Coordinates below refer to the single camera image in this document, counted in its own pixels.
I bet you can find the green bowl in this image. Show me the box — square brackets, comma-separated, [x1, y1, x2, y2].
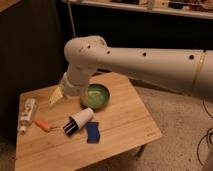
[80, 83, 110, 110]

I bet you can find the black cable on floor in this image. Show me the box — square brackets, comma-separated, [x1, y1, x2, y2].
[196, 98, 213, 167]

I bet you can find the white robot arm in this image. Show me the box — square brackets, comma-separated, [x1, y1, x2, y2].
[49, 36, 213, 106]

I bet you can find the clear plastic bottle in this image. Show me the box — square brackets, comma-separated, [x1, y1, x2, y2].
[19, 98, 37, 134]

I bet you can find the metal pole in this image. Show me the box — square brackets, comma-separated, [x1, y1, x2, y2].
[67, 0, 77, 38]

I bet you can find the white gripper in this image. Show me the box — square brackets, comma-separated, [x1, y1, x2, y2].
[49, 73, 87, 107]

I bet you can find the orange carrot toy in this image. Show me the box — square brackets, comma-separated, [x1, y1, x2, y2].
[33, 119, 58, 132]

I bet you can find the blue rectangular block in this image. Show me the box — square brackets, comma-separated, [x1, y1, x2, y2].
[86, 122, 100, 143]

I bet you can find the upper shelf with clutter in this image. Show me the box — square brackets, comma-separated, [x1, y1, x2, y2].
[61, 0, 213, 20]

